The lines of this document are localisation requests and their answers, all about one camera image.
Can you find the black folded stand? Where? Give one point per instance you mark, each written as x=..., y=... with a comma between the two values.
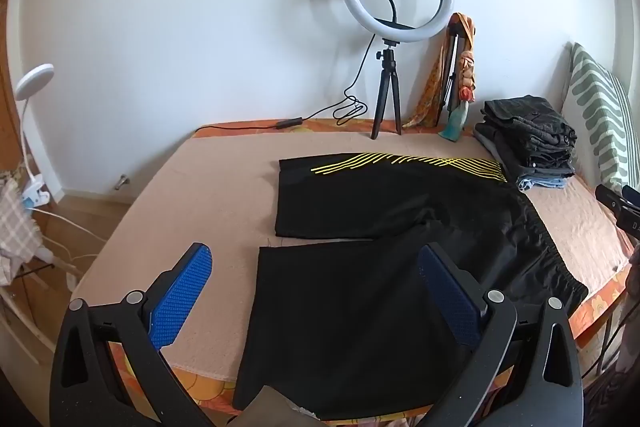
x=452, y=57

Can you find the black pants with yellow stripes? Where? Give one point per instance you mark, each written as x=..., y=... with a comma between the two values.
x=350, y=307

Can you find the orange floral bed sheet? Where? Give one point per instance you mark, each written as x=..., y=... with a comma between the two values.
x=592, y=312

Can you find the black mini tripod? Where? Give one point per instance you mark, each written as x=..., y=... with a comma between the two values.
x=389, y=82

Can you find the brown cloth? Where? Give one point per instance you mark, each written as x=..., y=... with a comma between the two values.
x=272, y=407

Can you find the beige blanket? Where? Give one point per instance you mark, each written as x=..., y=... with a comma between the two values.
x=200, y=207

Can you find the orange patterned scarf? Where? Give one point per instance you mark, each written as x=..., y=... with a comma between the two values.
x=465, y=72

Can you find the white pillow with green pattern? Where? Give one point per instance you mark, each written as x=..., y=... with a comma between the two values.
x=600, y=107

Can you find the metal door stop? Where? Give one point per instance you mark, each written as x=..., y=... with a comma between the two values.
x=122, y=180

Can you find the checkered cloth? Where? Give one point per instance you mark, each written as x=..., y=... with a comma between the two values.
x=15, y=227

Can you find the blue folded jeans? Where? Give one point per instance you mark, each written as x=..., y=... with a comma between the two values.
x=542, y=183

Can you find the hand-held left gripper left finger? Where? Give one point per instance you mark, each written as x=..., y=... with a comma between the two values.
x=180, y=297

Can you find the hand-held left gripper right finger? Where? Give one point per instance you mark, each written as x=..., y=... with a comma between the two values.
x=450, y=297

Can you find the white clamp desk lamp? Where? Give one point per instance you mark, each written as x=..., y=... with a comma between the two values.
x=35, y=79

